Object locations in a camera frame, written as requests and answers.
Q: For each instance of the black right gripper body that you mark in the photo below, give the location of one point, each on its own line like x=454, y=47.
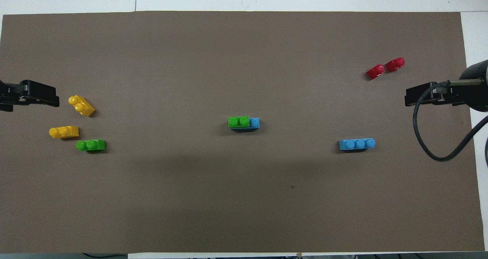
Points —
x=476, y=87

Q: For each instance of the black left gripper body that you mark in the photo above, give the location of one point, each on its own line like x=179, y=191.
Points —
x=9, y=93

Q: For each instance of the blue three-stud brick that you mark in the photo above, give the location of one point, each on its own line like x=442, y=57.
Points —
x=254, y=123
x=357, y=144

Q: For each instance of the green two-stud brick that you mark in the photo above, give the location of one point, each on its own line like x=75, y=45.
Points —
x=91, y=146
x=238, y=122

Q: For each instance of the red one-stud brick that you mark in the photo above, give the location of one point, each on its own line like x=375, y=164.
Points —
x=395, y=64
x=376, y=72

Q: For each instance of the yellow two-stud brick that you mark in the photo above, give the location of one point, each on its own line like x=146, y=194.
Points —
x=64, y=132
x=81, y=105

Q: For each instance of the brown paper mat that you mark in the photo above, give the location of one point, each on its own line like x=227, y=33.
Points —
x=244, y=198

